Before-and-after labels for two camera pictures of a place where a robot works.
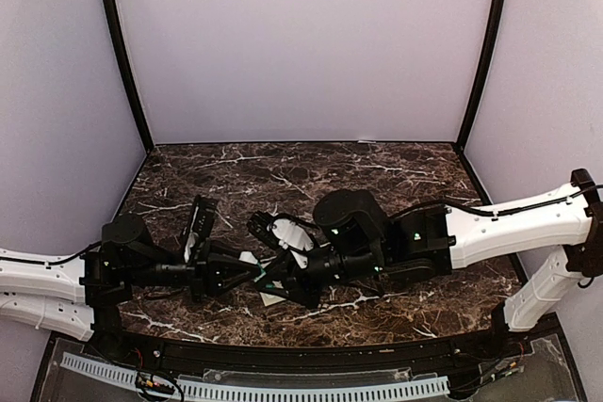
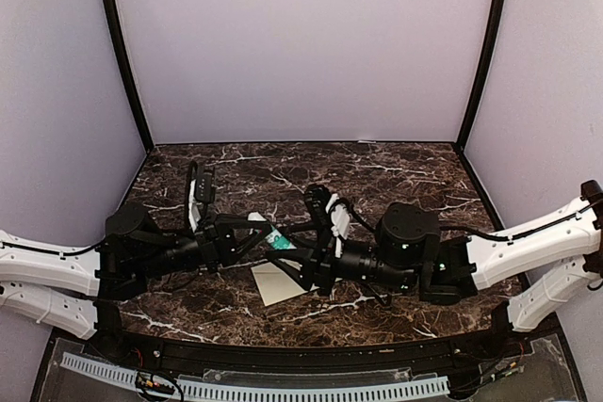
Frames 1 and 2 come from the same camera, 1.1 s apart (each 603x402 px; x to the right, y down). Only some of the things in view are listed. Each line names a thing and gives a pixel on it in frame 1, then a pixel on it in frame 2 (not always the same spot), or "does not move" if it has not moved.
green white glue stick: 262,274 to 279,241
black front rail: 460,354 does not move
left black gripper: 208,270 to 219,245
